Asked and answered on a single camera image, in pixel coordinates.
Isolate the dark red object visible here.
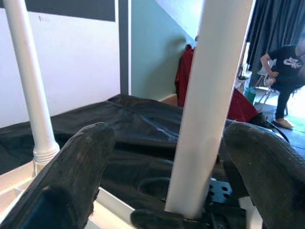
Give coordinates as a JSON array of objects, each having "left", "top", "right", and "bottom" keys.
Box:
[{"left": 174, "top": 35, "right": 260, "bottom": 123}]

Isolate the seated person in black shirt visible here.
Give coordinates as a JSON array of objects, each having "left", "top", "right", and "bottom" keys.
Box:
[{"left": 260, "top": 30, "right": 305, "bottom": 130}]

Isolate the dark blue curtain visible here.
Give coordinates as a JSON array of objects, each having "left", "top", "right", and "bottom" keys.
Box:
[{"left": 246, "top": 0, "right": 305, "bottom": 80}]

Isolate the black plastic sheet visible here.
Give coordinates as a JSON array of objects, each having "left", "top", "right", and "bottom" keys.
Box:
[{"left": 0, "top": 93, "right": 240, "bottom": 211}]

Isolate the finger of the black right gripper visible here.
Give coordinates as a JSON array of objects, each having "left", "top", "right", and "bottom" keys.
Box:
[{"left": 130, "top": 208, "right": 212, "bottom": 229}]

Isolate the teal bottle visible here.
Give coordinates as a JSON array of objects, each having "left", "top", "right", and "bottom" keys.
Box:
[{"left": 244, "top": 86, "right": 257, "bottom": 106}]

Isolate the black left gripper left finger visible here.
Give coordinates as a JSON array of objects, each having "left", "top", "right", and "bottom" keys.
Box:
[{"left": 0, "top": 122, "right": 116, "bottom": 229}]

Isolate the white chair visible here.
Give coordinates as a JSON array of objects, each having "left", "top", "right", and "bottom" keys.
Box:
[{"left": 253, "top": 59, "right": 299, "bottom": 113}]

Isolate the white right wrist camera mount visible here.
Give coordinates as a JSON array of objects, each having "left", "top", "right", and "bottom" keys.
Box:
[{"left": 238, "top": 196, "right": 264, "bottom": 229}]

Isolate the white plastic table leg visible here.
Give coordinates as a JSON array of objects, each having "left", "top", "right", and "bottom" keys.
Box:
[
  {"left": 164, "top": 0, "right": 254, "bottom": 220},
  {"left": 3, "top": 0, "right": 61, "bottom": 177}
]

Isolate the black wall panel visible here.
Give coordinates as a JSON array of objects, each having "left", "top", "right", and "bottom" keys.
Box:
[{"left": 24, "top": 0, "right": 116, "bottom": 22}]

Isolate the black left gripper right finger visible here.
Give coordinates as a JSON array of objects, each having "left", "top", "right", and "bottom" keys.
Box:
[{"left": 224, "top": 121, "right": 305, "bottom": 229}]

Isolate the white plastic children table top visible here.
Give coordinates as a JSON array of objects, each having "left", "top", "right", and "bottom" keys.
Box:
[{"left": 0, "top": 158, "right": 137, "bottom": 229}]

